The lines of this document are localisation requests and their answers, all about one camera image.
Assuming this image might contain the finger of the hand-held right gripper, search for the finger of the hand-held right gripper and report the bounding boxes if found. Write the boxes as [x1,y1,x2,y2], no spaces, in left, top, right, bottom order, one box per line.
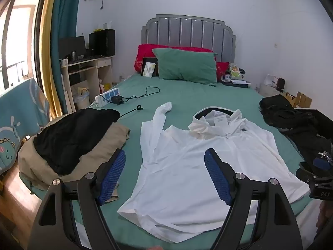
[296,161,323,186]
[312,151,333,171]

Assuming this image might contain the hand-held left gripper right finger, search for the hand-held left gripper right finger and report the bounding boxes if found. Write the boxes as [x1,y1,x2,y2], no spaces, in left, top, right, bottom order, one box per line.
[204,148,303,250]

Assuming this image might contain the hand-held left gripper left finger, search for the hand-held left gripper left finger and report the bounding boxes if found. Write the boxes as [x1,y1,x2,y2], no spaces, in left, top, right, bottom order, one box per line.
[27,148,127,250]

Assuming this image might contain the white long-sleeved shirt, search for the white long-sleeved shirt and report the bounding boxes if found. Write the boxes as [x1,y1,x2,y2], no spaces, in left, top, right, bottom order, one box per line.
[117,101,311,241]

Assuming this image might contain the person's right hand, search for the person's right hand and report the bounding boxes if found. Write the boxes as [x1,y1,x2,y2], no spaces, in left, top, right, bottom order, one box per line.
[316,202,333,236]

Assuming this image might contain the khaki garment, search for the khaki garment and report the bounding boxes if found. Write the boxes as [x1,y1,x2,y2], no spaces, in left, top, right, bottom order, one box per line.
[18,122,131,204]

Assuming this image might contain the black folded garment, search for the black folded garment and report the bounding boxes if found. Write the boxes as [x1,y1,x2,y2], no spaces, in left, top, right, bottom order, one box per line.
[33,109,121,175]

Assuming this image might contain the black jacket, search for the black jacket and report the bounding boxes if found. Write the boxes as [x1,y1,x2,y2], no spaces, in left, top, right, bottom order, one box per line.
[259,94,333,168]

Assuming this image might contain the cardboard boxes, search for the cardboard boxes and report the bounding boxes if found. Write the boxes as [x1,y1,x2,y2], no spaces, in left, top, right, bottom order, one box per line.
[283,91,313,109]

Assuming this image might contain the bed with green sheet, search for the bed with green sheet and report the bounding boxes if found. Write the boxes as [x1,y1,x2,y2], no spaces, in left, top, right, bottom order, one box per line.
[19,71,322,243]

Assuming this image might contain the white and blue power strip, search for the white and blue power strip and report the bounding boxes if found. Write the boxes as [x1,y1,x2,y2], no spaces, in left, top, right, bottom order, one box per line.
[95,88,121,108]

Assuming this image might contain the white box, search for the white box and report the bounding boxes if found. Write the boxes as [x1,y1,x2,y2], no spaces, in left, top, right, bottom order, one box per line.
[263,74,278,87]

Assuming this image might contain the colourful snack pack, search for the colourful snack pack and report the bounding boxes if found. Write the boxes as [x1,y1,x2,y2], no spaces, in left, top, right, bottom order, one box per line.
[229,64,244,80]

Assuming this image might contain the small red pillow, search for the small red pillow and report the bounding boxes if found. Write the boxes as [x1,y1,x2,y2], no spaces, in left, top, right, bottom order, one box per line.
[216,62,230,81]

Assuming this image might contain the beige wooden desk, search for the beige wooden desk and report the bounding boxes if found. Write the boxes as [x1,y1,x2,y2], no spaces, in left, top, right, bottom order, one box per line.
[60,56,114,114]

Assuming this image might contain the blue cartoon blanket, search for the blue cartoon blanket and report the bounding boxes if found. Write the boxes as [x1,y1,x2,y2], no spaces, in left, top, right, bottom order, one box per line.
[0,77,50,175]

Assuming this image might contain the tissue pack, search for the tissue pack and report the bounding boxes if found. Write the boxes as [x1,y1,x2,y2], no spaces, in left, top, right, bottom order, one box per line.
[143,62,157,78]

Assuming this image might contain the green pillow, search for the green pillow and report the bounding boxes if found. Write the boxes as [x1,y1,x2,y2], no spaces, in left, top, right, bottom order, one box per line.
[152,47,218,87]

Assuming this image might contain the black tablet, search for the black tablet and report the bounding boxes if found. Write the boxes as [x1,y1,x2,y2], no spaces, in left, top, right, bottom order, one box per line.
[141,57,158,78]

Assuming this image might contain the large red pillow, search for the large red pillow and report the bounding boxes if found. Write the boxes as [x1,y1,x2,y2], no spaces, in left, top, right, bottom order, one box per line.
[134,44,215,73]

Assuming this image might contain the black computer tower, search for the black computer tower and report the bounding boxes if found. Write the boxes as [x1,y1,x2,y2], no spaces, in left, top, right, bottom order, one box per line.
[88,29,116,57]

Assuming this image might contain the black monitor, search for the black monitor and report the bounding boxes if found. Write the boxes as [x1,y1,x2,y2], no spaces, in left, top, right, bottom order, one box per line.
[58,36,86,60]

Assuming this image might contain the yellow curtain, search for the yellow curtain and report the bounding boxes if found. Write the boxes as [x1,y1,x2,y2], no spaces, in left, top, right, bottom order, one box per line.
[39,0,61,118]

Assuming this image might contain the grey padded headboard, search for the grey padded headboard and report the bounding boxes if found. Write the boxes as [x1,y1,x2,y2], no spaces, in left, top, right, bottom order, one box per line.
[141,14,237,63]

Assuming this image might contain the teal curtain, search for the teal curtain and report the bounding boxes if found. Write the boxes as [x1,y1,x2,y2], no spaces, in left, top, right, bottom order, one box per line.
[51,0,84,115]

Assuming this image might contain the window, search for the window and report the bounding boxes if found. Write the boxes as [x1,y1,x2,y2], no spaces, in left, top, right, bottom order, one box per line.
[0,0,50,94]

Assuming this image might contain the black cable with plug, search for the black cable with plug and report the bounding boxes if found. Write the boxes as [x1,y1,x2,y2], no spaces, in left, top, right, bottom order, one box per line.
[118,105,144,119]

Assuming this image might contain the black charger cable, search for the black charger cable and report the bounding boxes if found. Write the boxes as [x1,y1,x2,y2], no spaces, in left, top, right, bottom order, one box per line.
[118,86,160,103]

